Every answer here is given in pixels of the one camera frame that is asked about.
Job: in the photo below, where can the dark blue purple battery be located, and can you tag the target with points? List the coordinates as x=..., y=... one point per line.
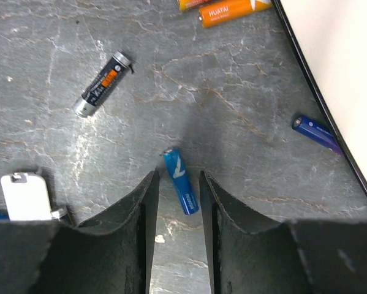
x=316, y=132

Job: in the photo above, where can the white square tile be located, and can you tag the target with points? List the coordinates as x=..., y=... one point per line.
x=329, y=40

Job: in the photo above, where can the red orange battery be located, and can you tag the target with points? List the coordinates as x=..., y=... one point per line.
x=190, y=4

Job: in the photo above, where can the black orange battery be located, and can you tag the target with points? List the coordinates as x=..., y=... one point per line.
x=96, y=92

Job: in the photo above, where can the white battery cover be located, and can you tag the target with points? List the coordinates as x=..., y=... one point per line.
x=26, y=197

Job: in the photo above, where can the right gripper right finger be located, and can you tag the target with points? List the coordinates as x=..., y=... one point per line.
x=249, y=252

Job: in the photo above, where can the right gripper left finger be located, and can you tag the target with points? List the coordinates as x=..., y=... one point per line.
x=111, y=252

